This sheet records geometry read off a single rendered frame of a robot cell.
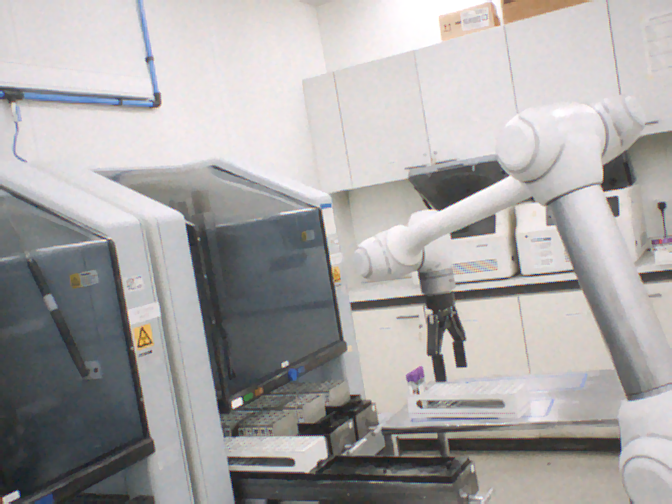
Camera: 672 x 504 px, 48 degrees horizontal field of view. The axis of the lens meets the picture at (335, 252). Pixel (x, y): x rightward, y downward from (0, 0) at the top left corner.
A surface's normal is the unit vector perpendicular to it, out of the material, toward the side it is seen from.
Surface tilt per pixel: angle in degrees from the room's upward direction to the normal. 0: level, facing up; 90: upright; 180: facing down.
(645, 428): 75
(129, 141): 90
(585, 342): 90
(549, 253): 89
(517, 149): 84
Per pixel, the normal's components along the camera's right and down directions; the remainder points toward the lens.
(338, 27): -0.47, 0.12
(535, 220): -0.48, -0.40
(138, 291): 0.87, -0.12
